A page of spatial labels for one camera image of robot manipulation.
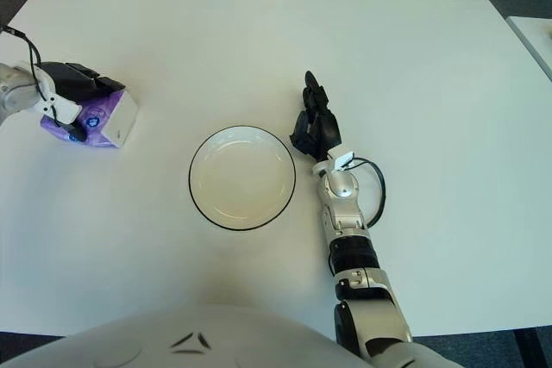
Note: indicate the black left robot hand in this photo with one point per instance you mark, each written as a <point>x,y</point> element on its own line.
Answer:
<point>73,79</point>

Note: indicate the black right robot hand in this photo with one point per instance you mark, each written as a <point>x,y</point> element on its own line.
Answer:
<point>321,131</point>

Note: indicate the purple tissue paper pack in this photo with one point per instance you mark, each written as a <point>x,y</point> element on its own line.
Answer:
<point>116,118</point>

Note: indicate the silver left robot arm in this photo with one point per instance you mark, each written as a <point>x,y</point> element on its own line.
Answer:
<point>17,92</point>

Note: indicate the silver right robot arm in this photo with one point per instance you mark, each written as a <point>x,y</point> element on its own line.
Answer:
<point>340,187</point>

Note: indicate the white plate with black rim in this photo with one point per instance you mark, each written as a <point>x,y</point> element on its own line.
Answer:
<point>241,178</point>

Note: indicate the white side table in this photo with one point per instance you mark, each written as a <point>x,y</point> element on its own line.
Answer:
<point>535,36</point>

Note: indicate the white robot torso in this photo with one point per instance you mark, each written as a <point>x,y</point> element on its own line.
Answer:
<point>215,342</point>

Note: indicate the black table leg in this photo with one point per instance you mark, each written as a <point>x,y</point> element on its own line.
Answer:
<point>526,348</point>

